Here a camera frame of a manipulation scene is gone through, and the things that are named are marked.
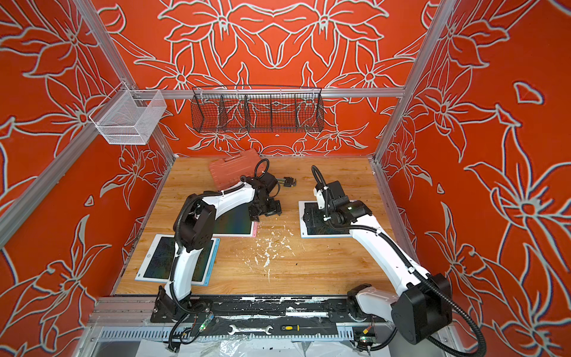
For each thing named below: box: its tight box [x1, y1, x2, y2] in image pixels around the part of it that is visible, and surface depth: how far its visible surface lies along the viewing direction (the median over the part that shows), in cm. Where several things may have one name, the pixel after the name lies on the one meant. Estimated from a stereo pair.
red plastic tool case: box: [209, 148, 264, 191], surface depth 110 cm
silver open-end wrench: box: [227, 324, 274, 336], surface depth 71 cm
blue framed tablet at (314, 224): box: [298, 200, 354, 239], surface depth 92 cm
